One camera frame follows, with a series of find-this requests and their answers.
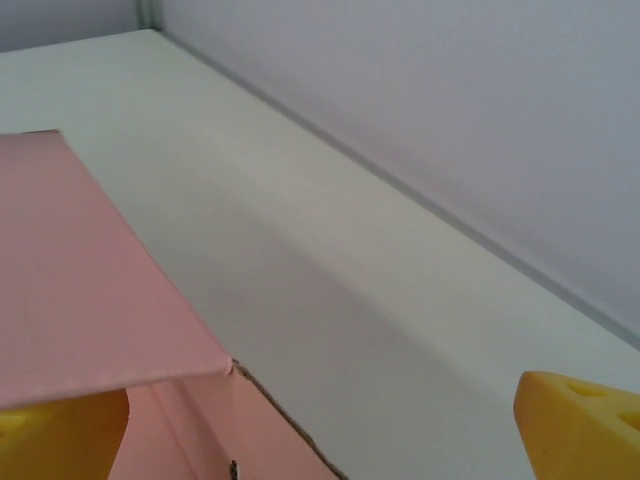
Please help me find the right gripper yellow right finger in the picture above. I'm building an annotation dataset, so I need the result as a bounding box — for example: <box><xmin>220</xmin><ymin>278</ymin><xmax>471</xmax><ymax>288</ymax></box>
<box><xmin>514</xmin><ymin>369</ymin><xmax>640</xmax><ymax>480</ymax></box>

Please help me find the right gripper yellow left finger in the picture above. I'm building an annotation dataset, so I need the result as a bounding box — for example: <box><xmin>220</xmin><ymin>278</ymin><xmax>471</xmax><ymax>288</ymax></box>
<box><xmin>0</xmin><ymin>388</ymin><xmax>132</xmax><ymax>480</ymax></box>

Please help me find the pink paper box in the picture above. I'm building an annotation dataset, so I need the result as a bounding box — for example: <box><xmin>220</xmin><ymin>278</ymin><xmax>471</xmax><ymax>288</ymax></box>
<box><xmin>0</xmin><ymin>128</ymin><xmax>347</xmax><ymax>480</ymax></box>

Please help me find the aluminium frame corner post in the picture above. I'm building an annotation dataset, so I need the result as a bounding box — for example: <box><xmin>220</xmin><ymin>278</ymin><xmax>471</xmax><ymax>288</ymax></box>
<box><xmin>133</xmin><ymin>0</ymin><xmax>162</xmax><ymax>30</ymax></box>

